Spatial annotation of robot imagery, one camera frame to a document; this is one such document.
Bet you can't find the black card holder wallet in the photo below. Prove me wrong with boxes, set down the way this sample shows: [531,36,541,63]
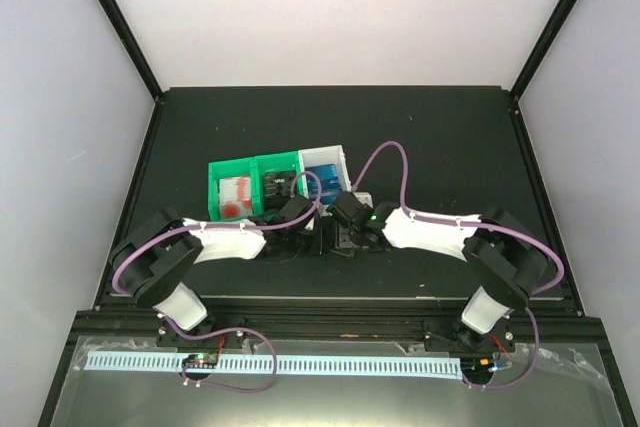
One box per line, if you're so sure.
[323,224,360,257]

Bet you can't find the white bin with blue cards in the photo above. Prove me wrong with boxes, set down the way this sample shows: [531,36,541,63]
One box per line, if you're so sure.
[298,145,352,215]

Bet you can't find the green bin with red cards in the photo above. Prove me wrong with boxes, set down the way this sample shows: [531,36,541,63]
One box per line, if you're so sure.
[208,157,264,222]

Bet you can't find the green bin with black cards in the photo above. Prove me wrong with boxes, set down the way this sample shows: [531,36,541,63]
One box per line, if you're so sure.
[252,151,301,212]

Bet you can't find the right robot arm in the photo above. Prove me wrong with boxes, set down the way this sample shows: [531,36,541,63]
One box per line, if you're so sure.
[327,192,565,350]

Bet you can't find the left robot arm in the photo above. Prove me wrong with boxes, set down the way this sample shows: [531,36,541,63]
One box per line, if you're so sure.
[109,195,320,346]

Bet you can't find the blue card stack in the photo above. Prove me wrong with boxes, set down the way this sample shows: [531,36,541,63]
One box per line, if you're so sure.
[306,164,343,206]

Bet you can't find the black card stack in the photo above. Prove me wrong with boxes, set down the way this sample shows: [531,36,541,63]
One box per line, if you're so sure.
[263,170,296,211]

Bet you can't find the red white card stack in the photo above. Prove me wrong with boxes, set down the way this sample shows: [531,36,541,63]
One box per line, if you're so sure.
[218,176,253,220]

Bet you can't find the left controller board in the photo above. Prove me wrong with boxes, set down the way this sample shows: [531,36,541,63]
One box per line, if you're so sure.
[183,353,219,371]

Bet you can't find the controller board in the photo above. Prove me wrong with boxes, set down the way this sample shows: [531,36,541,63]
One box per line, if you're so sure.
[183,353,219,371]
[460,358,499,373]

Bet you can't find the right controller board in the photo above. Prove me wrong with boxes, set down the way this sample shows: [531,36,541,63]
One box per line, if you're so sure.
[460,358,499,373]

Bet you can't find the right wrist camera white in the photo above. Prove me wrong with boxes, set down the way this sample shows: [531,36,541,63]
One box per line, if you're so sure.
[354,192,373,208]

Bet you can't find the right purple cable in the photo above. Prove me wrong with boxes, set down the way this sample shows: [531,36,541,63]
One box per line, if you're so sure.
[353,140,566,392]

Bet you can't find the purple cable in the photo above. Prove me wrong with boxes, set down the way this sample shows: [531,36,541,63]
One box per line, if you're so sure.
[353,140,566,392]
[110,170,322,393]

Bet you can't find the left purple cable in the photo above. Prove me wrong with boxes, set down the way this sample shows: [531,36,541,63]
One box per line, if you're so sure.
[110,170,322,393]

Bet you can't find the blue slotted cable duct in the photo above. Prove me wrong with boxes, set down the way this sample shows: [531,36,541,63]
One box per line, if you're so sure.
[84,351,462,380]

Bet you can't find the left black frame post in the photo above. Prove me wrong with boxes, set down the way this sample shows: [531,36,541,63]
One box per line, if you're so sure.
[98,0,164,102]

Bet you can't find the black frame post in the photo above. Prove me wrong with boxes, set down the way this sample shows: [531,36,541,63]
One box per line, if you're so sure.
[510,0,578,101]
[98,0,164,102]

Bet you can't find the right black frame post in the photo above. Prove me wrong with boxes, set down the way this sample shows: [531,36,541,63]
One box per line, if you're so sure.
[510,0,578,101]

